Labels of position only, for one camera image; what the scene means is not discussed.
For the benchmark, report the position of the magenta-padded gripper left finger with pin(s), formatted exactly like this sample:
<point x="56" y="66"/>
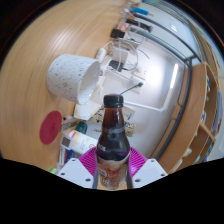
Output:
<point x="76" y="173"/>

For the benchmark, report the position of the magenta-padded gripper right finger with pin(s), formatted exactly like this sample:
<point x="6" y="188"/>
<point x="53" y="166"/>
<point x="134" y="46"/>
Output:
<point x="148" y="171"/>

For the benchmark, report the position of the dark drink bottle black cap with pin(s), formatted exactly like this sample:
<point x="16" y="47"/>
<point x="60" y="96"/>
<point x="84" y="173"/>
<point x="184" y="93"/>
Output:
<point x="112" y="140"/>

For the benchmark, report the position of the white bottle orange label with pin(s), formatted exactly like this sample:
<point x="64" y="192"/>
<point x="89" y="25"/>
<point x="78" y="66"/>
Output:
<point x="80" y="140"/>

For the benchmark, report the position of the flat round red coaster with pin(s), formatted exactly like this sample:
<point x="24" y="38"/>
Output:
<point x="50" y="127"/>

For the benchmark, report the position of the wooden shelf unit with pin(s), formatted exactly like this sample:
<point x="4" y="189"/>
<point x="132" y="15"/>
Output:
<point x="196" y="113"/>

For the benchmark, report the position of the white speckled cup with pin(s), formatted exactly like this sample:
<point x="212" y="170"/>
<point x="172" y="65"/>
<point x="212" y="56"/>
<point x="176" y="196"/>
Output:
<point x="71" y="76"/>

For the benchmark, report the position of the black power adapter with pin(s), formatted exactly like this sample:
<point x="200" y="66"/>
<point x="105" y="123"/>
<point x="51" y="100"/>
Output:
<point x="116" y="65"/>

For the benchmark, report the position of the white power adapter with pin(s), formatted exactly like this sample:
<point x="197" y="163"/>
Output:
<point x="120" y="54"/>

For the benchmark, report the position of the white plug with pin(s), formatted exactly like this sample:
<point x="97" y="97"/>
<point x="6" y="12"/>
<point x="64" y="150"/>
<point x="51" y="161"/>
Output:
<point x="101" y="54"/>

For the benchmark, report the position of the small black device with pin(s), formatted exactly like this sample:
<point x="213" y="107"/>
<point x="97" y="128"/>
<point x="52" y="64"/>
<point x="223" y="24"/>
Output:
<point x="117" y="33"/>

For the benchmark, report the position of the blue pen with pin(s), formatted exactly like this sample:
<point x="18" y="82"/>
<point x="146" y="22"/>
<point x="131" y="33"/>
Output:
<point x="139" y="10"/>

